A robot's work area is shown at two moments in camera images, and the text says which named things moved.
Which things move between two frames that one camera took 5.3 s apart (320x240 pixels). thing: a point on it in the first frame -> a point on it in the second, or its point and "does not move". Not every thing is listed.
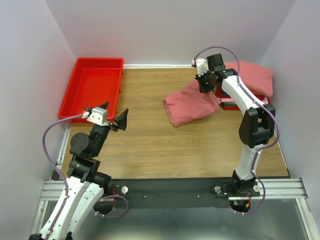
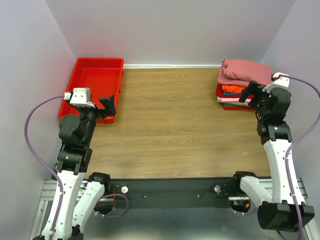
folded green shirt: x=230 y=104 does not move
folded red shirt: x=220 y=92 does not move
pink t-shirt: x=190 y=103 -> x=249 y=71
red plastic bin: x=94 y=82 does not move
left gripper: x=121 y=121 -> x=109 y=107
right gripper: x=203 y=89 -> x=254 y=88
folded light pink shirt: x=228 y=99 does not move
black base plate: x=177 y=193 does not move
